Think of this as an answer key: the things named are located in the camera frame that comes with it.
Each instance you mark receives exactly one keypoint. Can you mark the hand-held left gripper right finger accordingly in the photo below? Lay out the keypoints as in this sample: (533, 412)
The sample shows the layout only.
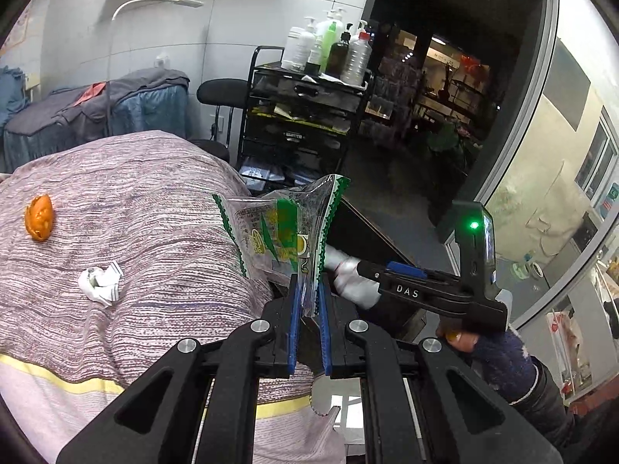
(325, 333)

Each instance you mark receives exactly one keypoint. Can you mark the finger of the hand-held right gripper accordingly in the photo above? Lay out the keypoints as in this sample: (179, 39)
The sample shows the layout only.
(406, 267)
(425, 292)

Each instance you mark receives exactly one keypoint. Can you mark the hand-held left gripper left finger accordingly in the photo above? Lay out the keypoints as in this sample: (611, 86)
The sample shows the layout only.
(291, 328)

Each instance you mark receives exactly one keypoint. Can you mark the clear green-edged snack wrapper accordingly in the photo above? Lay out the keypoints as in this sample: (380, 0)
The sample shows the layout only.
(271, 232)

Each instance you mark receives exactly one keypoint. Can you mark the person's right forearm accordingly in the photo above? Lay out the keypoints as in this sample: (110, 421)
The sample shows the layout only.
(508, 367)

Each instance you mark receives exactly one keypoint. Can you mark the person's right hand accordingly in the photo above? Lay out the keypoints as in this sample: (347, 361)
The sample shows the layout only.
(459, 343)

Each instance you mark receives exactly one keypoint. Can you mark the clear plastic bag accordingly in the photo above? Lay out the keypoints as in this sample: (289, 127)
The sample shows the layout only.
(563, 343)

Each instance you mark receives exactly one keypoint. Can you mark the glass door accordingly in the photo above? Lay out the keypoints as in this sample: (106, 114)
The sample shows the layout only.
(532, 154)

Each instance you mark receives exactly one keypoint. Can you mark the green potted plant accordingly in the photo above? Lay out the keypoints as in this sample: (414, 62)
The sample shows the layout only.
(445, 140)

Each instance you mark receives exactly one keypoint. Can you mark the blue and white packet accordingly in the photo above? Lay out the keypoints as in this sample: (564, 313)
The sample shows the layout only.
(258, 174)

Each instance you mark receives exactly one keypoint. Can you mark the black drawer cart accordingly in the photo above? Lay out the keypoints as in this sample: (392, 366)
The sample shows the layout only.
(309, 106)

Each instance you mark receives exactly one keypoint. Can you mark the purple striped bed cover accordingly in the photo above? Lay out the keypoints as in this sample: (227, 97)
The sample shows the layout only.
(145, 203)

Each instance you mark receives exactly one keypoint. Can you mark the crumpled white printed paper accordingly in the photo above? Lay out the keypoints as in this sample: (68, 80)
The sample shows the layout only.
(99, 283)

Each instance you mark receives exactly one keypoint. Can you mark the cluster of toiletry bottles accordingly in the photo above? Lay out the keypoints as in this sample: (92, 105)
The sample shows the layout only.
(297, 48)

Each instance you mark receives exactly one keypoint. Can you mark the black office chair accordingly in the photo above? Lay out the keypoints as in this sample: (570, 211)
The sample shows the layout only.
(222, 92)

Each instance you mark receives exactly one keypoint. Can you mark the pink sheet with yellow stripe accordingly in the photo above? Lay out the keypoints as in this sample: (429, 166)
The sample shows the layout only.
(48, 411)

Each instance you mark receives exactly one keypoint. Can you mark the massage bed with dark cover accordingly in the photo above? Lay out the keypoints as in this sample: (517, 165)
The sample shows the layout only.
(145, 111)

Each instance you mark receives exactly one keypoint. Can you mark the orange peel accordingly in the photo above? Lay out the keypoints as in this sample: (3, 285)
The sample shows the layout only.
(39, 217)

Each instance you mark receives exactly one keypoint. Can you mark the red cloth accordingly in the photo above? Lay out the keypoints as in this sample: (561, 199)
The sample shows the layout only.
(92, 93)

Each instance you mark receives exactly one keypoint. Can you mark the white gooseneck lamp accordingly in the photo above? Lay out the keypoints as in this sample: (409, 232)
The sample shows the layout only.
(188, 2)

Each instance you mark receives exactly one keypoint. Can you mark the pile of blue clothes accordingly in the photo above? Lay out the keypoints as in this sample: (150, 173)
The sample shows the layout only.
(9, 96)

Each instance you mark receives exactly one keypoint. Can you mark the white wall charger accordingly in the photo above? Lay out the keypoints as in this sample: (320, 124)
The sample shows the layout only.
(162, 60)

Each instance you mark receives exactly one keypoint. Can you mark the wall poster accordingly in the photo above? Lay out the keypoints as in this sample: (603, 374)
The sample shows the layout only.
(19, 34)

